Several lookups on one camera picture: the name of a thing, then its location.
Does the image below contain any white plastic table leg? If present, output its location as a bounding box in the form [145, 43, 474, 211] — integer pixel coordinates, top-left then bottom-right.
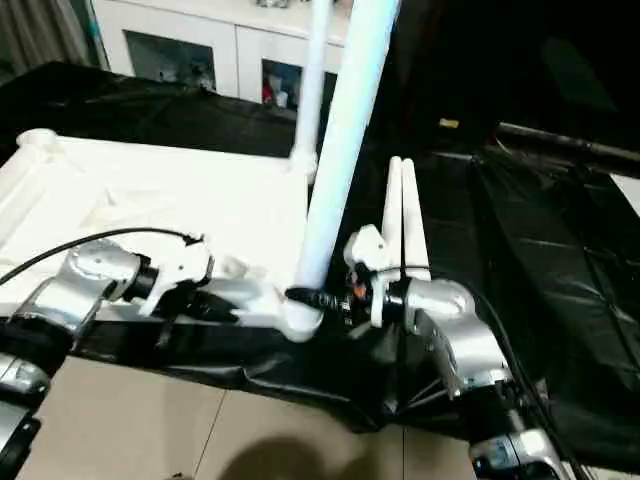
[294, 0, 404, 296]
[380, 156, 405, 271]
[288, 0, 334, 174]
[399, 158, 432, 284]

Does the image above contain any white plastic table top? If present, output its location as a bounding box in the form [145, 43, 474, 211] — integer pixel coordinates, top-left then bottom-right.
[0, 128, 324, 344]

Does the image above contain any black plastic mat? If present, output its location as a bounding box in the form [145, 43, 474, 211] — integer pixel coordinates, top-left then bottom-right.
[0, 60, 640, 456]

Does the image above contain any white cabinet with glass doors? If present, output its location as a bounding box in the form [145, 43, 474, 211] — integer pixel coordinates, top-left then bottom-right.
[92, 0, 351, 109]

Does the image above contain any black flat screen television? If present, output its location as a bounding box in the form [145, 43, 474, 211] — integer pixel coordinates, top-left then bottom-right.
[497, 0, 640, 161]

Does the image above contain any grey curtain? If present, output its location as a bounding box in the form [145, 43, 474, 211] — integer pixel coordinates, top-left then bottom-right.
[0, 0, 99, 76]

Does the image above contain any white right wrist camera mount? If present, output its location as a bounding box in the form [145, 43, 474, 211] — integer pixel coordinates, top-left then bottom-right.
[347, 224, 391, 329]

